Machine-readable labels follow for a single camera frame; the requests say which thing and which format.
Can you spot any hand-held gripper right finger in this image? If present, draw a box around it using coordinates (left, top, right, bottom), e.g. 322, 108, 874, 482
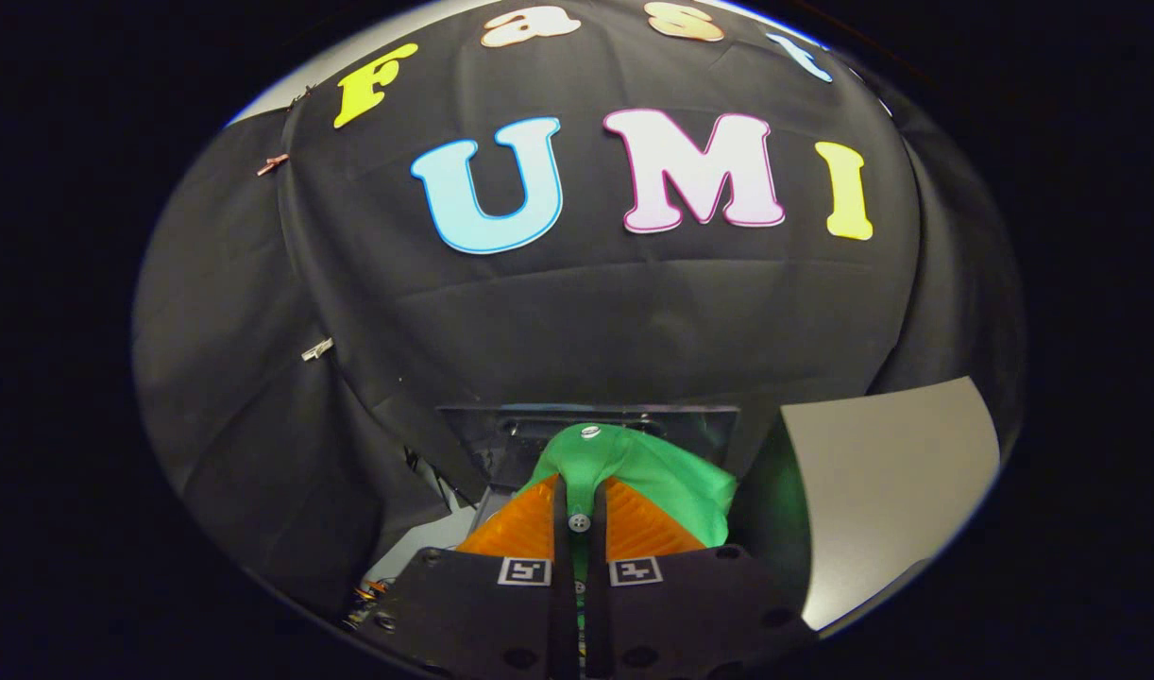
586, 474, 816, 680

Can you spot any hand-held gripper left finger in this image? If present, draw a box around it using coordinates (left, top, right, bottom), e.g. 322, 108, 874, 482
374, 474, 576, 680

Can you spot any green polo shirt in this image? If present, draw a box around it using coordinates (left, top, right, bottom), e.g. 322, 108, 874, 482
511, 423, 738, 605

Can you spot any grey washing machine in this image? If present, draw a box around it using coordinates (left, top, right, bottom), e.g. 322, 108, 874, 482
365, 404, 743, 591

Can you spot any grey cabinet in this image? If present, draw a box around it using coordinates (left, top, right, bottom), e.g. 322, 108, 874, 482
780, 377, 1002, 633

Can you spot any black backdrop cloth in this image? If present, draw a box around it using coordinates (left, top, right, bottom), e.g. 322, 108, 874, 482
133, 0, 1027, 624

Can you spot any bundle of coloured cables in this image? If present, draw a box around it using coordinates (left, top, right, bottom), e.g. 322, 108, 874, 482
346, 576, 395, 630

